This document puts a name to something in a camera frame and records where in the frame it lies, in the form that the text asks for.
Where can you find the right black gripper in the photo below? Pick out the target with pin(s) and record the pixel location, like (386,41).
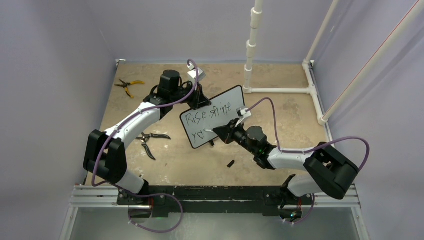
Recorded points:
(223,131)

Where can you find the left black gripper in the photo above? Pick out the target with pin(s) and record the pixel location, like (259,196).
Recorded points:
(199,100)

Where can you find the small black-framed whiteboard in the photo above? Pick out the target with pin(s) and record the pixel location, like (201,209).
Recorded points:
(222,110)

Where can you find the black marker cap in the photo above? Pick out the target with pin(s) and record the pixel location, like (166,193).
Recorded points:
(231,164)

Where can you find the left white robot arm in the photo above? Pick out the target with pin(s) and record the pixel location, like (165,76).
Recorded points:
(105,154)

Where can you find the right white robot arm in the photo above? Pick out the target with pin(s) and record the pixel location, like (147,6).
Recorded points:
(326,170)

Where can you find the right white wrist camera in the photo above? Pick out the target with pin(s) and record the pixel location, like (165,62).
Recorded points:
(243,114)

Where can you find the yellow handled pliers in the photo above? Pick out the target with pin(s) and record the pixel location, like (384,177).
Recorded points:
(127,84)

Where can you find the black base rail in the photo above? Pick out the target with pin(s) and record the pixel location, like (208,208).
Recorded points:
(265,200)

